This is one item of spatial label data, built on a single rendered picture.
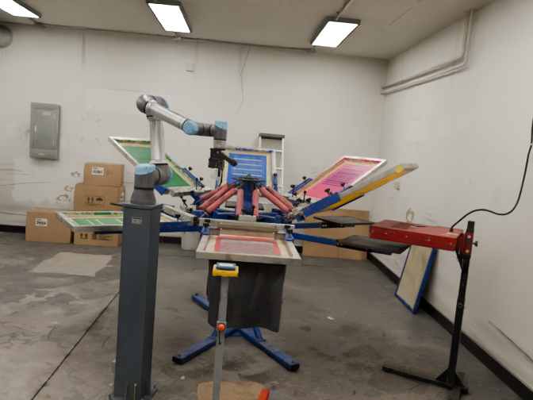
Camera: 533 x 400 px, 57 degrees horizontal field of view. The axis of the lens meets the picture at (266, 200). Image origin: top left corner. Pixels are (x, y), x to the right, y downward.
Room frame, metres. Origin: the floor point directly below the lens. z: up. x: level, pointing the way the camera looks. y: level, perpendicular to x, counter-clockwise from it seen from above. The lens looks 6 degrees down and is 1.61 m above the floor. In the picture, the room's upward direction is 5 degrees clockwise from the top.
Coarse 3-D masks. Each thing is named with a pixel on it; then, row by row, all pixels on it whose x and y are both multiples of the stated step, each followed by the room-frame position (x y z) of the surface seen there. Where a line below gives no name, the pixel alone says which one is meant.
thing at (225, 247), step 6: (216, 240) 3.18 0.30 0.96; (216, 246) 3.01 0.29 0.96; (222, 246) 3.02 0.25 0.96; (228, 246) 3.04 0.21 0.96; (234, 246) 3.05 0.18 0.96; (240, 246) 3.07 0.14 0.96; (246, 246) 3.09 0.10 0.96; (234, 252) 2.88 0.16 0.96; (240, 252) 2.89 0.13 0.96; (246, 252) 2.90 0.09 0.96
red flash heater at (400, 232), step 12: (372, 228) 3.43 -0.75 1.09; (384, 228) 3.39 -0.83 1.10; (396, 228) 3.41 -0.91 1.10; (408, 228) 3.46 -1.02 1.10; (420, 228) 3.51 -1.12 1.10; (432, 228) 3.56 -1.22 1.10; (444, 228) 3.62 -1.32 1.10; (396, 240) 3.35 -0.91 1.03; (408, 240) 3.32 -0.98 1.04; (420, 240) 3.28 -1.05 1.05; (432, 240) 3.25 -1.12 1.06; (444, 240) 3.21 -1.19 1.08; (456, 240) 3.20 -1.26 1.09
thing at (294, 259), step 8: (224, 232) 3.43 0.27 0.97; (232, 232) 3.43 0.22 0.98; (240, 232) 3.44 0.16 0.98; (248, 232) 3.44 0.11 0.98; (200, 248) 2.75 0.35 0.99; (288, 248) 3.04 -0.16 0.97; (200, 256) 2.67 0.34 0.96; (208, 256) 2.68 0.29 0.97; (216, 256) 2.68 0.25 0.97; (224, 256) 2.68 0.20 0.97; (232, 256) 2.69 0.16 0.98; (240, 256) 2.69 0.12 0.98; (248, 256) 2.69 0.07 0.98; (256, 256) 2.69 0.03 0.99; (264, 256) 2.70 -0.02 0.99; (272, 256) 2.70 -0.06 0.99; (280, 256) 2.72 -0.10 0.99; (288, 256) 2.74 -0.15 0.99; (296, 256) 2.75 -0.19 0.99; (288, 264) 2.71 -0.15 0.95; (296, 264) 2.71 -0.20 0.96
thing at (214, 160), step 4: (212, 148) 2.84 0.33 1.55; (216, 148) 2.82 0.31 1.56; (220, 148) 2.82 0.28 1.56; (224, 148) 2.84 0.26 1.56; (212, 152) 2.84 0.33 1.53; (216, 152) 2.84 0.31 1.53; (212, 156) 2.84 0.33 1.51; (216, 156) 2.84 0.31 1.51; (212, 160) 2.82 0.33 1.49; (216, 160) 2.81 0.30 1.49; (220, 160) 2.81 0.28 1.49; (208, 164) 2.82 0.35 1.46; (212, 164) 2.82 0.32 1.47; (216, 164) 2.82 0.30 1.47
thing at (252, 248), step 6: (252, 240) 3.28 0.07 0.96; (258, 240) 3.30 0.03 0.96; (264, 240) 3.32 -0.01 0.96; (270, 240) 3.34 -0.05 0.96; (276, 240) 3.35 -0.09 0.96; (252, 246) 3.10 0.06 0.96; (258, 246) 3.12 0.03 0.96; (264, 246) 3.13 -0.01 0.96; (270, 246) 3.15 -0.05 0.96; (276, 246) 3.17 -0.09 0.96; (252, 252) 2.92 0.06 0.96; (258, 252) 2.93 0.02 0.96; (264, 252) 2.95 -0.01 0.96; (270, 252) 2.96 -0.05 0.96; (276, 252) 2.98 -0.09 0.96
